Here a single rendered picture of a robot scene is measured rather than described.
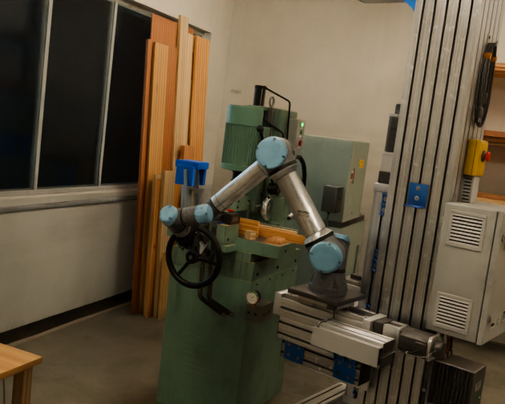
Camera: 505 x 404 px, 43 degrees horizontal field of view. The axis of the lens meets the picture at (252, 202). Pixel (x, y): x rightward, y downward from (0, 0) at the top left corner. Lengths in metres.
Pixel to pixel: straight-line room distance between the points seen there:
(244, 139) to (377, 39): 2.58
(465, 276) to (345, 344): 0.48
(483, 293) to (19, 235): 2.54
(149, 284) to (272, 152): 2.41
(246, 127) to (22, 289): 1.71
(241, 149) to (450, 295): 1.21
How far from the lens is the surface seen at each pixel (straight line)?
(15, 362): 2.35
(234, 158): 3.01
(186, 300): 3.11
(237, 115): 3.01
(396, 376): 2.58
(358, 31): 5.43
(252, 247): 2.90
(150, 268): 4.49
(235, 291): 2.97
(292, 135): 3.27
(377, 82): 5.33
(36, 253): 3.96
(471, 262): 2.34
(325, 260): 2.28
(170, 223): 2.45
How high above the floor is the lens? 1.40
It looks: 7 degrees down
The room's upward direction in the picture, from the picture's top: 7 degrees clockwise
